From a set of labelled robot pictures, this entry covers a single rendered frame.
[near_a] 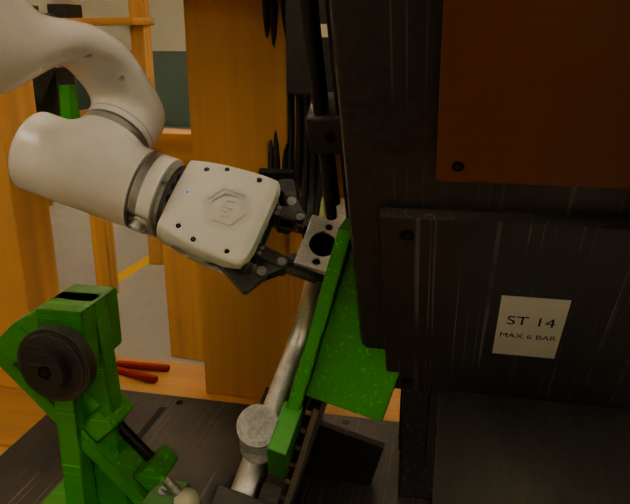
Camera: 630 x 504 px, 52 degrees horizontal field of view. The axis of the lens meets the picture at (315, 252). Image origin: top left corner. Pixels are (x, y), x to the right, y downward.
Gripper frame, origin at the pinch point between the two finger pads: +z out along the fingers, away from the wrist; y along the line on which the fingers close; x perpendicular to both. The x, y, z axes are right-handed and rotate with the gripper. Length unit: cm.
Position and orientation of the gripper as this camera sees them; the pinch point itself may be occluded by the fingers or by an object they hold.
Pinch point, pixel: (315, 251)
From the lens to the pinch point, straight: 64.9
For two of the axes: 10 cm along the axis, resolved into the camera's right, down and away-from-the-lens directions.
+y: 3.4, -8.5, 3.9
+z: 9.4, 3.4, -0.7
